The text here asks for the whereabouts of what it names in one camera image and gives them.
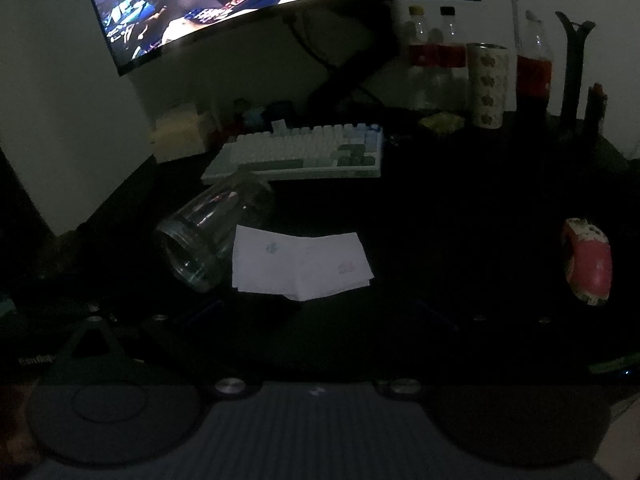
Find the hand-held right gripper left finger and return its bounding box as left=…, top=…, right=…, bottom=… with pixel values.
left=44, top=299, right=262, bottom=402

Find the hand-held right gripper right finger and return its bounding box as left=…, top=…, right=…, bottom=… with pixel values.
left=374, top=299, right=597, bottom=401

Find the dark round bowl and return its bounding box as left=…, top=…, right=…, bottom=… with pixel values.
left=154, top=171, right=275, bottom=293

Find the white paper tissue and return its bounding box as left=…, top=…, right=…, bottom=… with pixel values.
left=231, top=225, right=375, bottom=302

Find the pink patterned computer mouse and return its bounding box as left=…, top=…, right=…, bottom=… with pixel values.
left=561, top=217, right=613, bottom=306

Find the pale yellow box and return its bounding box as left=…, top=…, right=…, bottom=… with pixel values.
left=151, top=101, right=213, bottom=161

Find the white and green keyboard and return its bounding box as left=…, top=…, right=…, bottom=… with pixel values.
left=201, top=124, right=385, bottom=186

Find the yellow snack packet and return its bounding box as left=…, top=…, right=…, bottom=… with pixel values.
left=419, top=112, right=466, bottom=136

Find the blue and white cup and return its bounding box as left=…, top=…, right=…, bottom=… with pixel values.
left=245, top=102, right=271, bottom=128

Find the patterned tumbler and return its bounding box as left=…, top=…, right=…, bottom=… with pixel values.
left=466, top=42, right=510, bottom=128

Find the black monitor stand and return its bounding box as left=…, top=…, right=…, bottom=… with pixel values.
left=282, top=0, right=401, bottom=111

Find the dark soda bottle red label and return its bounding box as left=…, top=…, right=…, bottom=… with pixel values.
left=515, top=10, right=555, bottom=116

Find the small dark object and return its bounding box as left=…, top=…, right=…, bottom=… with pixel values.
left=586, top=82, right=608, bottom=136

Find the dark forked stand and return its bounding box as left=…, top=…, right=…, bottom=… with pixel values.
left=555, top=10, right=597, bottom=121

